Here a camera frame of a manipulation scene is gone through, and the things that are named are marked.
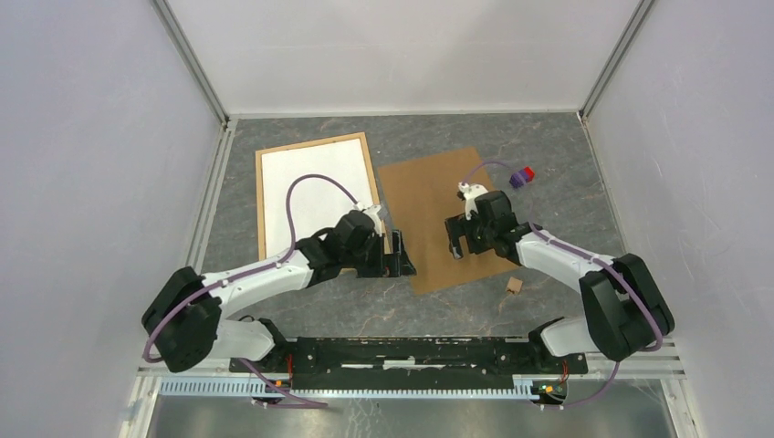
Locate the small brown cube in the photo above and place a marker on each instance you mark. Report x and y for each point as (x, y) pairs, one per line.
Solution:
(514, 286)

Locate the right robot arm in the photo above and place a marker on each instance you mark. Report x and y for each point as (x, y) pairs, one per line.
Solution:
(623, 309)

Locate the white paper sheet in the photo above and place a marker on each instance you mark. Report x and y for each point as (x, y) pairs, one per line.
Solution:
(314, 187)

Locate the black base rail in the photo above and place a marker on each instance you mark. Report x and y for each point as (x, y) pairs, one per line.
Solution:
(397, 364)

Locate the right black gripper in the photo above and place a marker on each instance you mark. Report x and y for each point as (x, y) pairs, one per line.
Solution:
(455, 226)

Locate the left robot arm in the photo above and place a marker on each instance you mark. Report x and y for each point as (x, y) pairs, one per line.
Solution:
(190, 319)

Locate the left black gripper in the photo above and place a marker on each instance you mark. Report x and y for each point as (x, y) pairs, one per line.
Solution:
(388, 265)

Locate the brown backing board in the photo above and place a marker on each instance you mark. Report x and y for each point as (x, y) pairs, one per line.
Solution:
(420, 195)

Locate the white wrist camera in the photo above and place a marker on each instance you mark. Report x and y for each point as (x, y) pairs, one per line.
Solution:
(468, 193)
(376, 213)

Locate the purple and red block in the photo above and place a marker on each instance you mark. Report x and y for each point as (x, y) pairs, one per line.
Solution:
(521, 177)

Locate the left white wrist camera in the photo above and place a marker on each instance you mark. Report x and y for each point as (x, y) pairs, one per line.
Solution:
(376, 213)

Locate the wooden picture frame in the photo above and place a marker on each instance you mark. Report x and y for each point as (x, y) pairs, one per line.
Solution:
(259, 199)

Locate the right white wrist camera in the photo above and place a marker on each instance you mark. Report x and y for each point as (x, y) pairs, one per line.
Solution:
(468, 193)

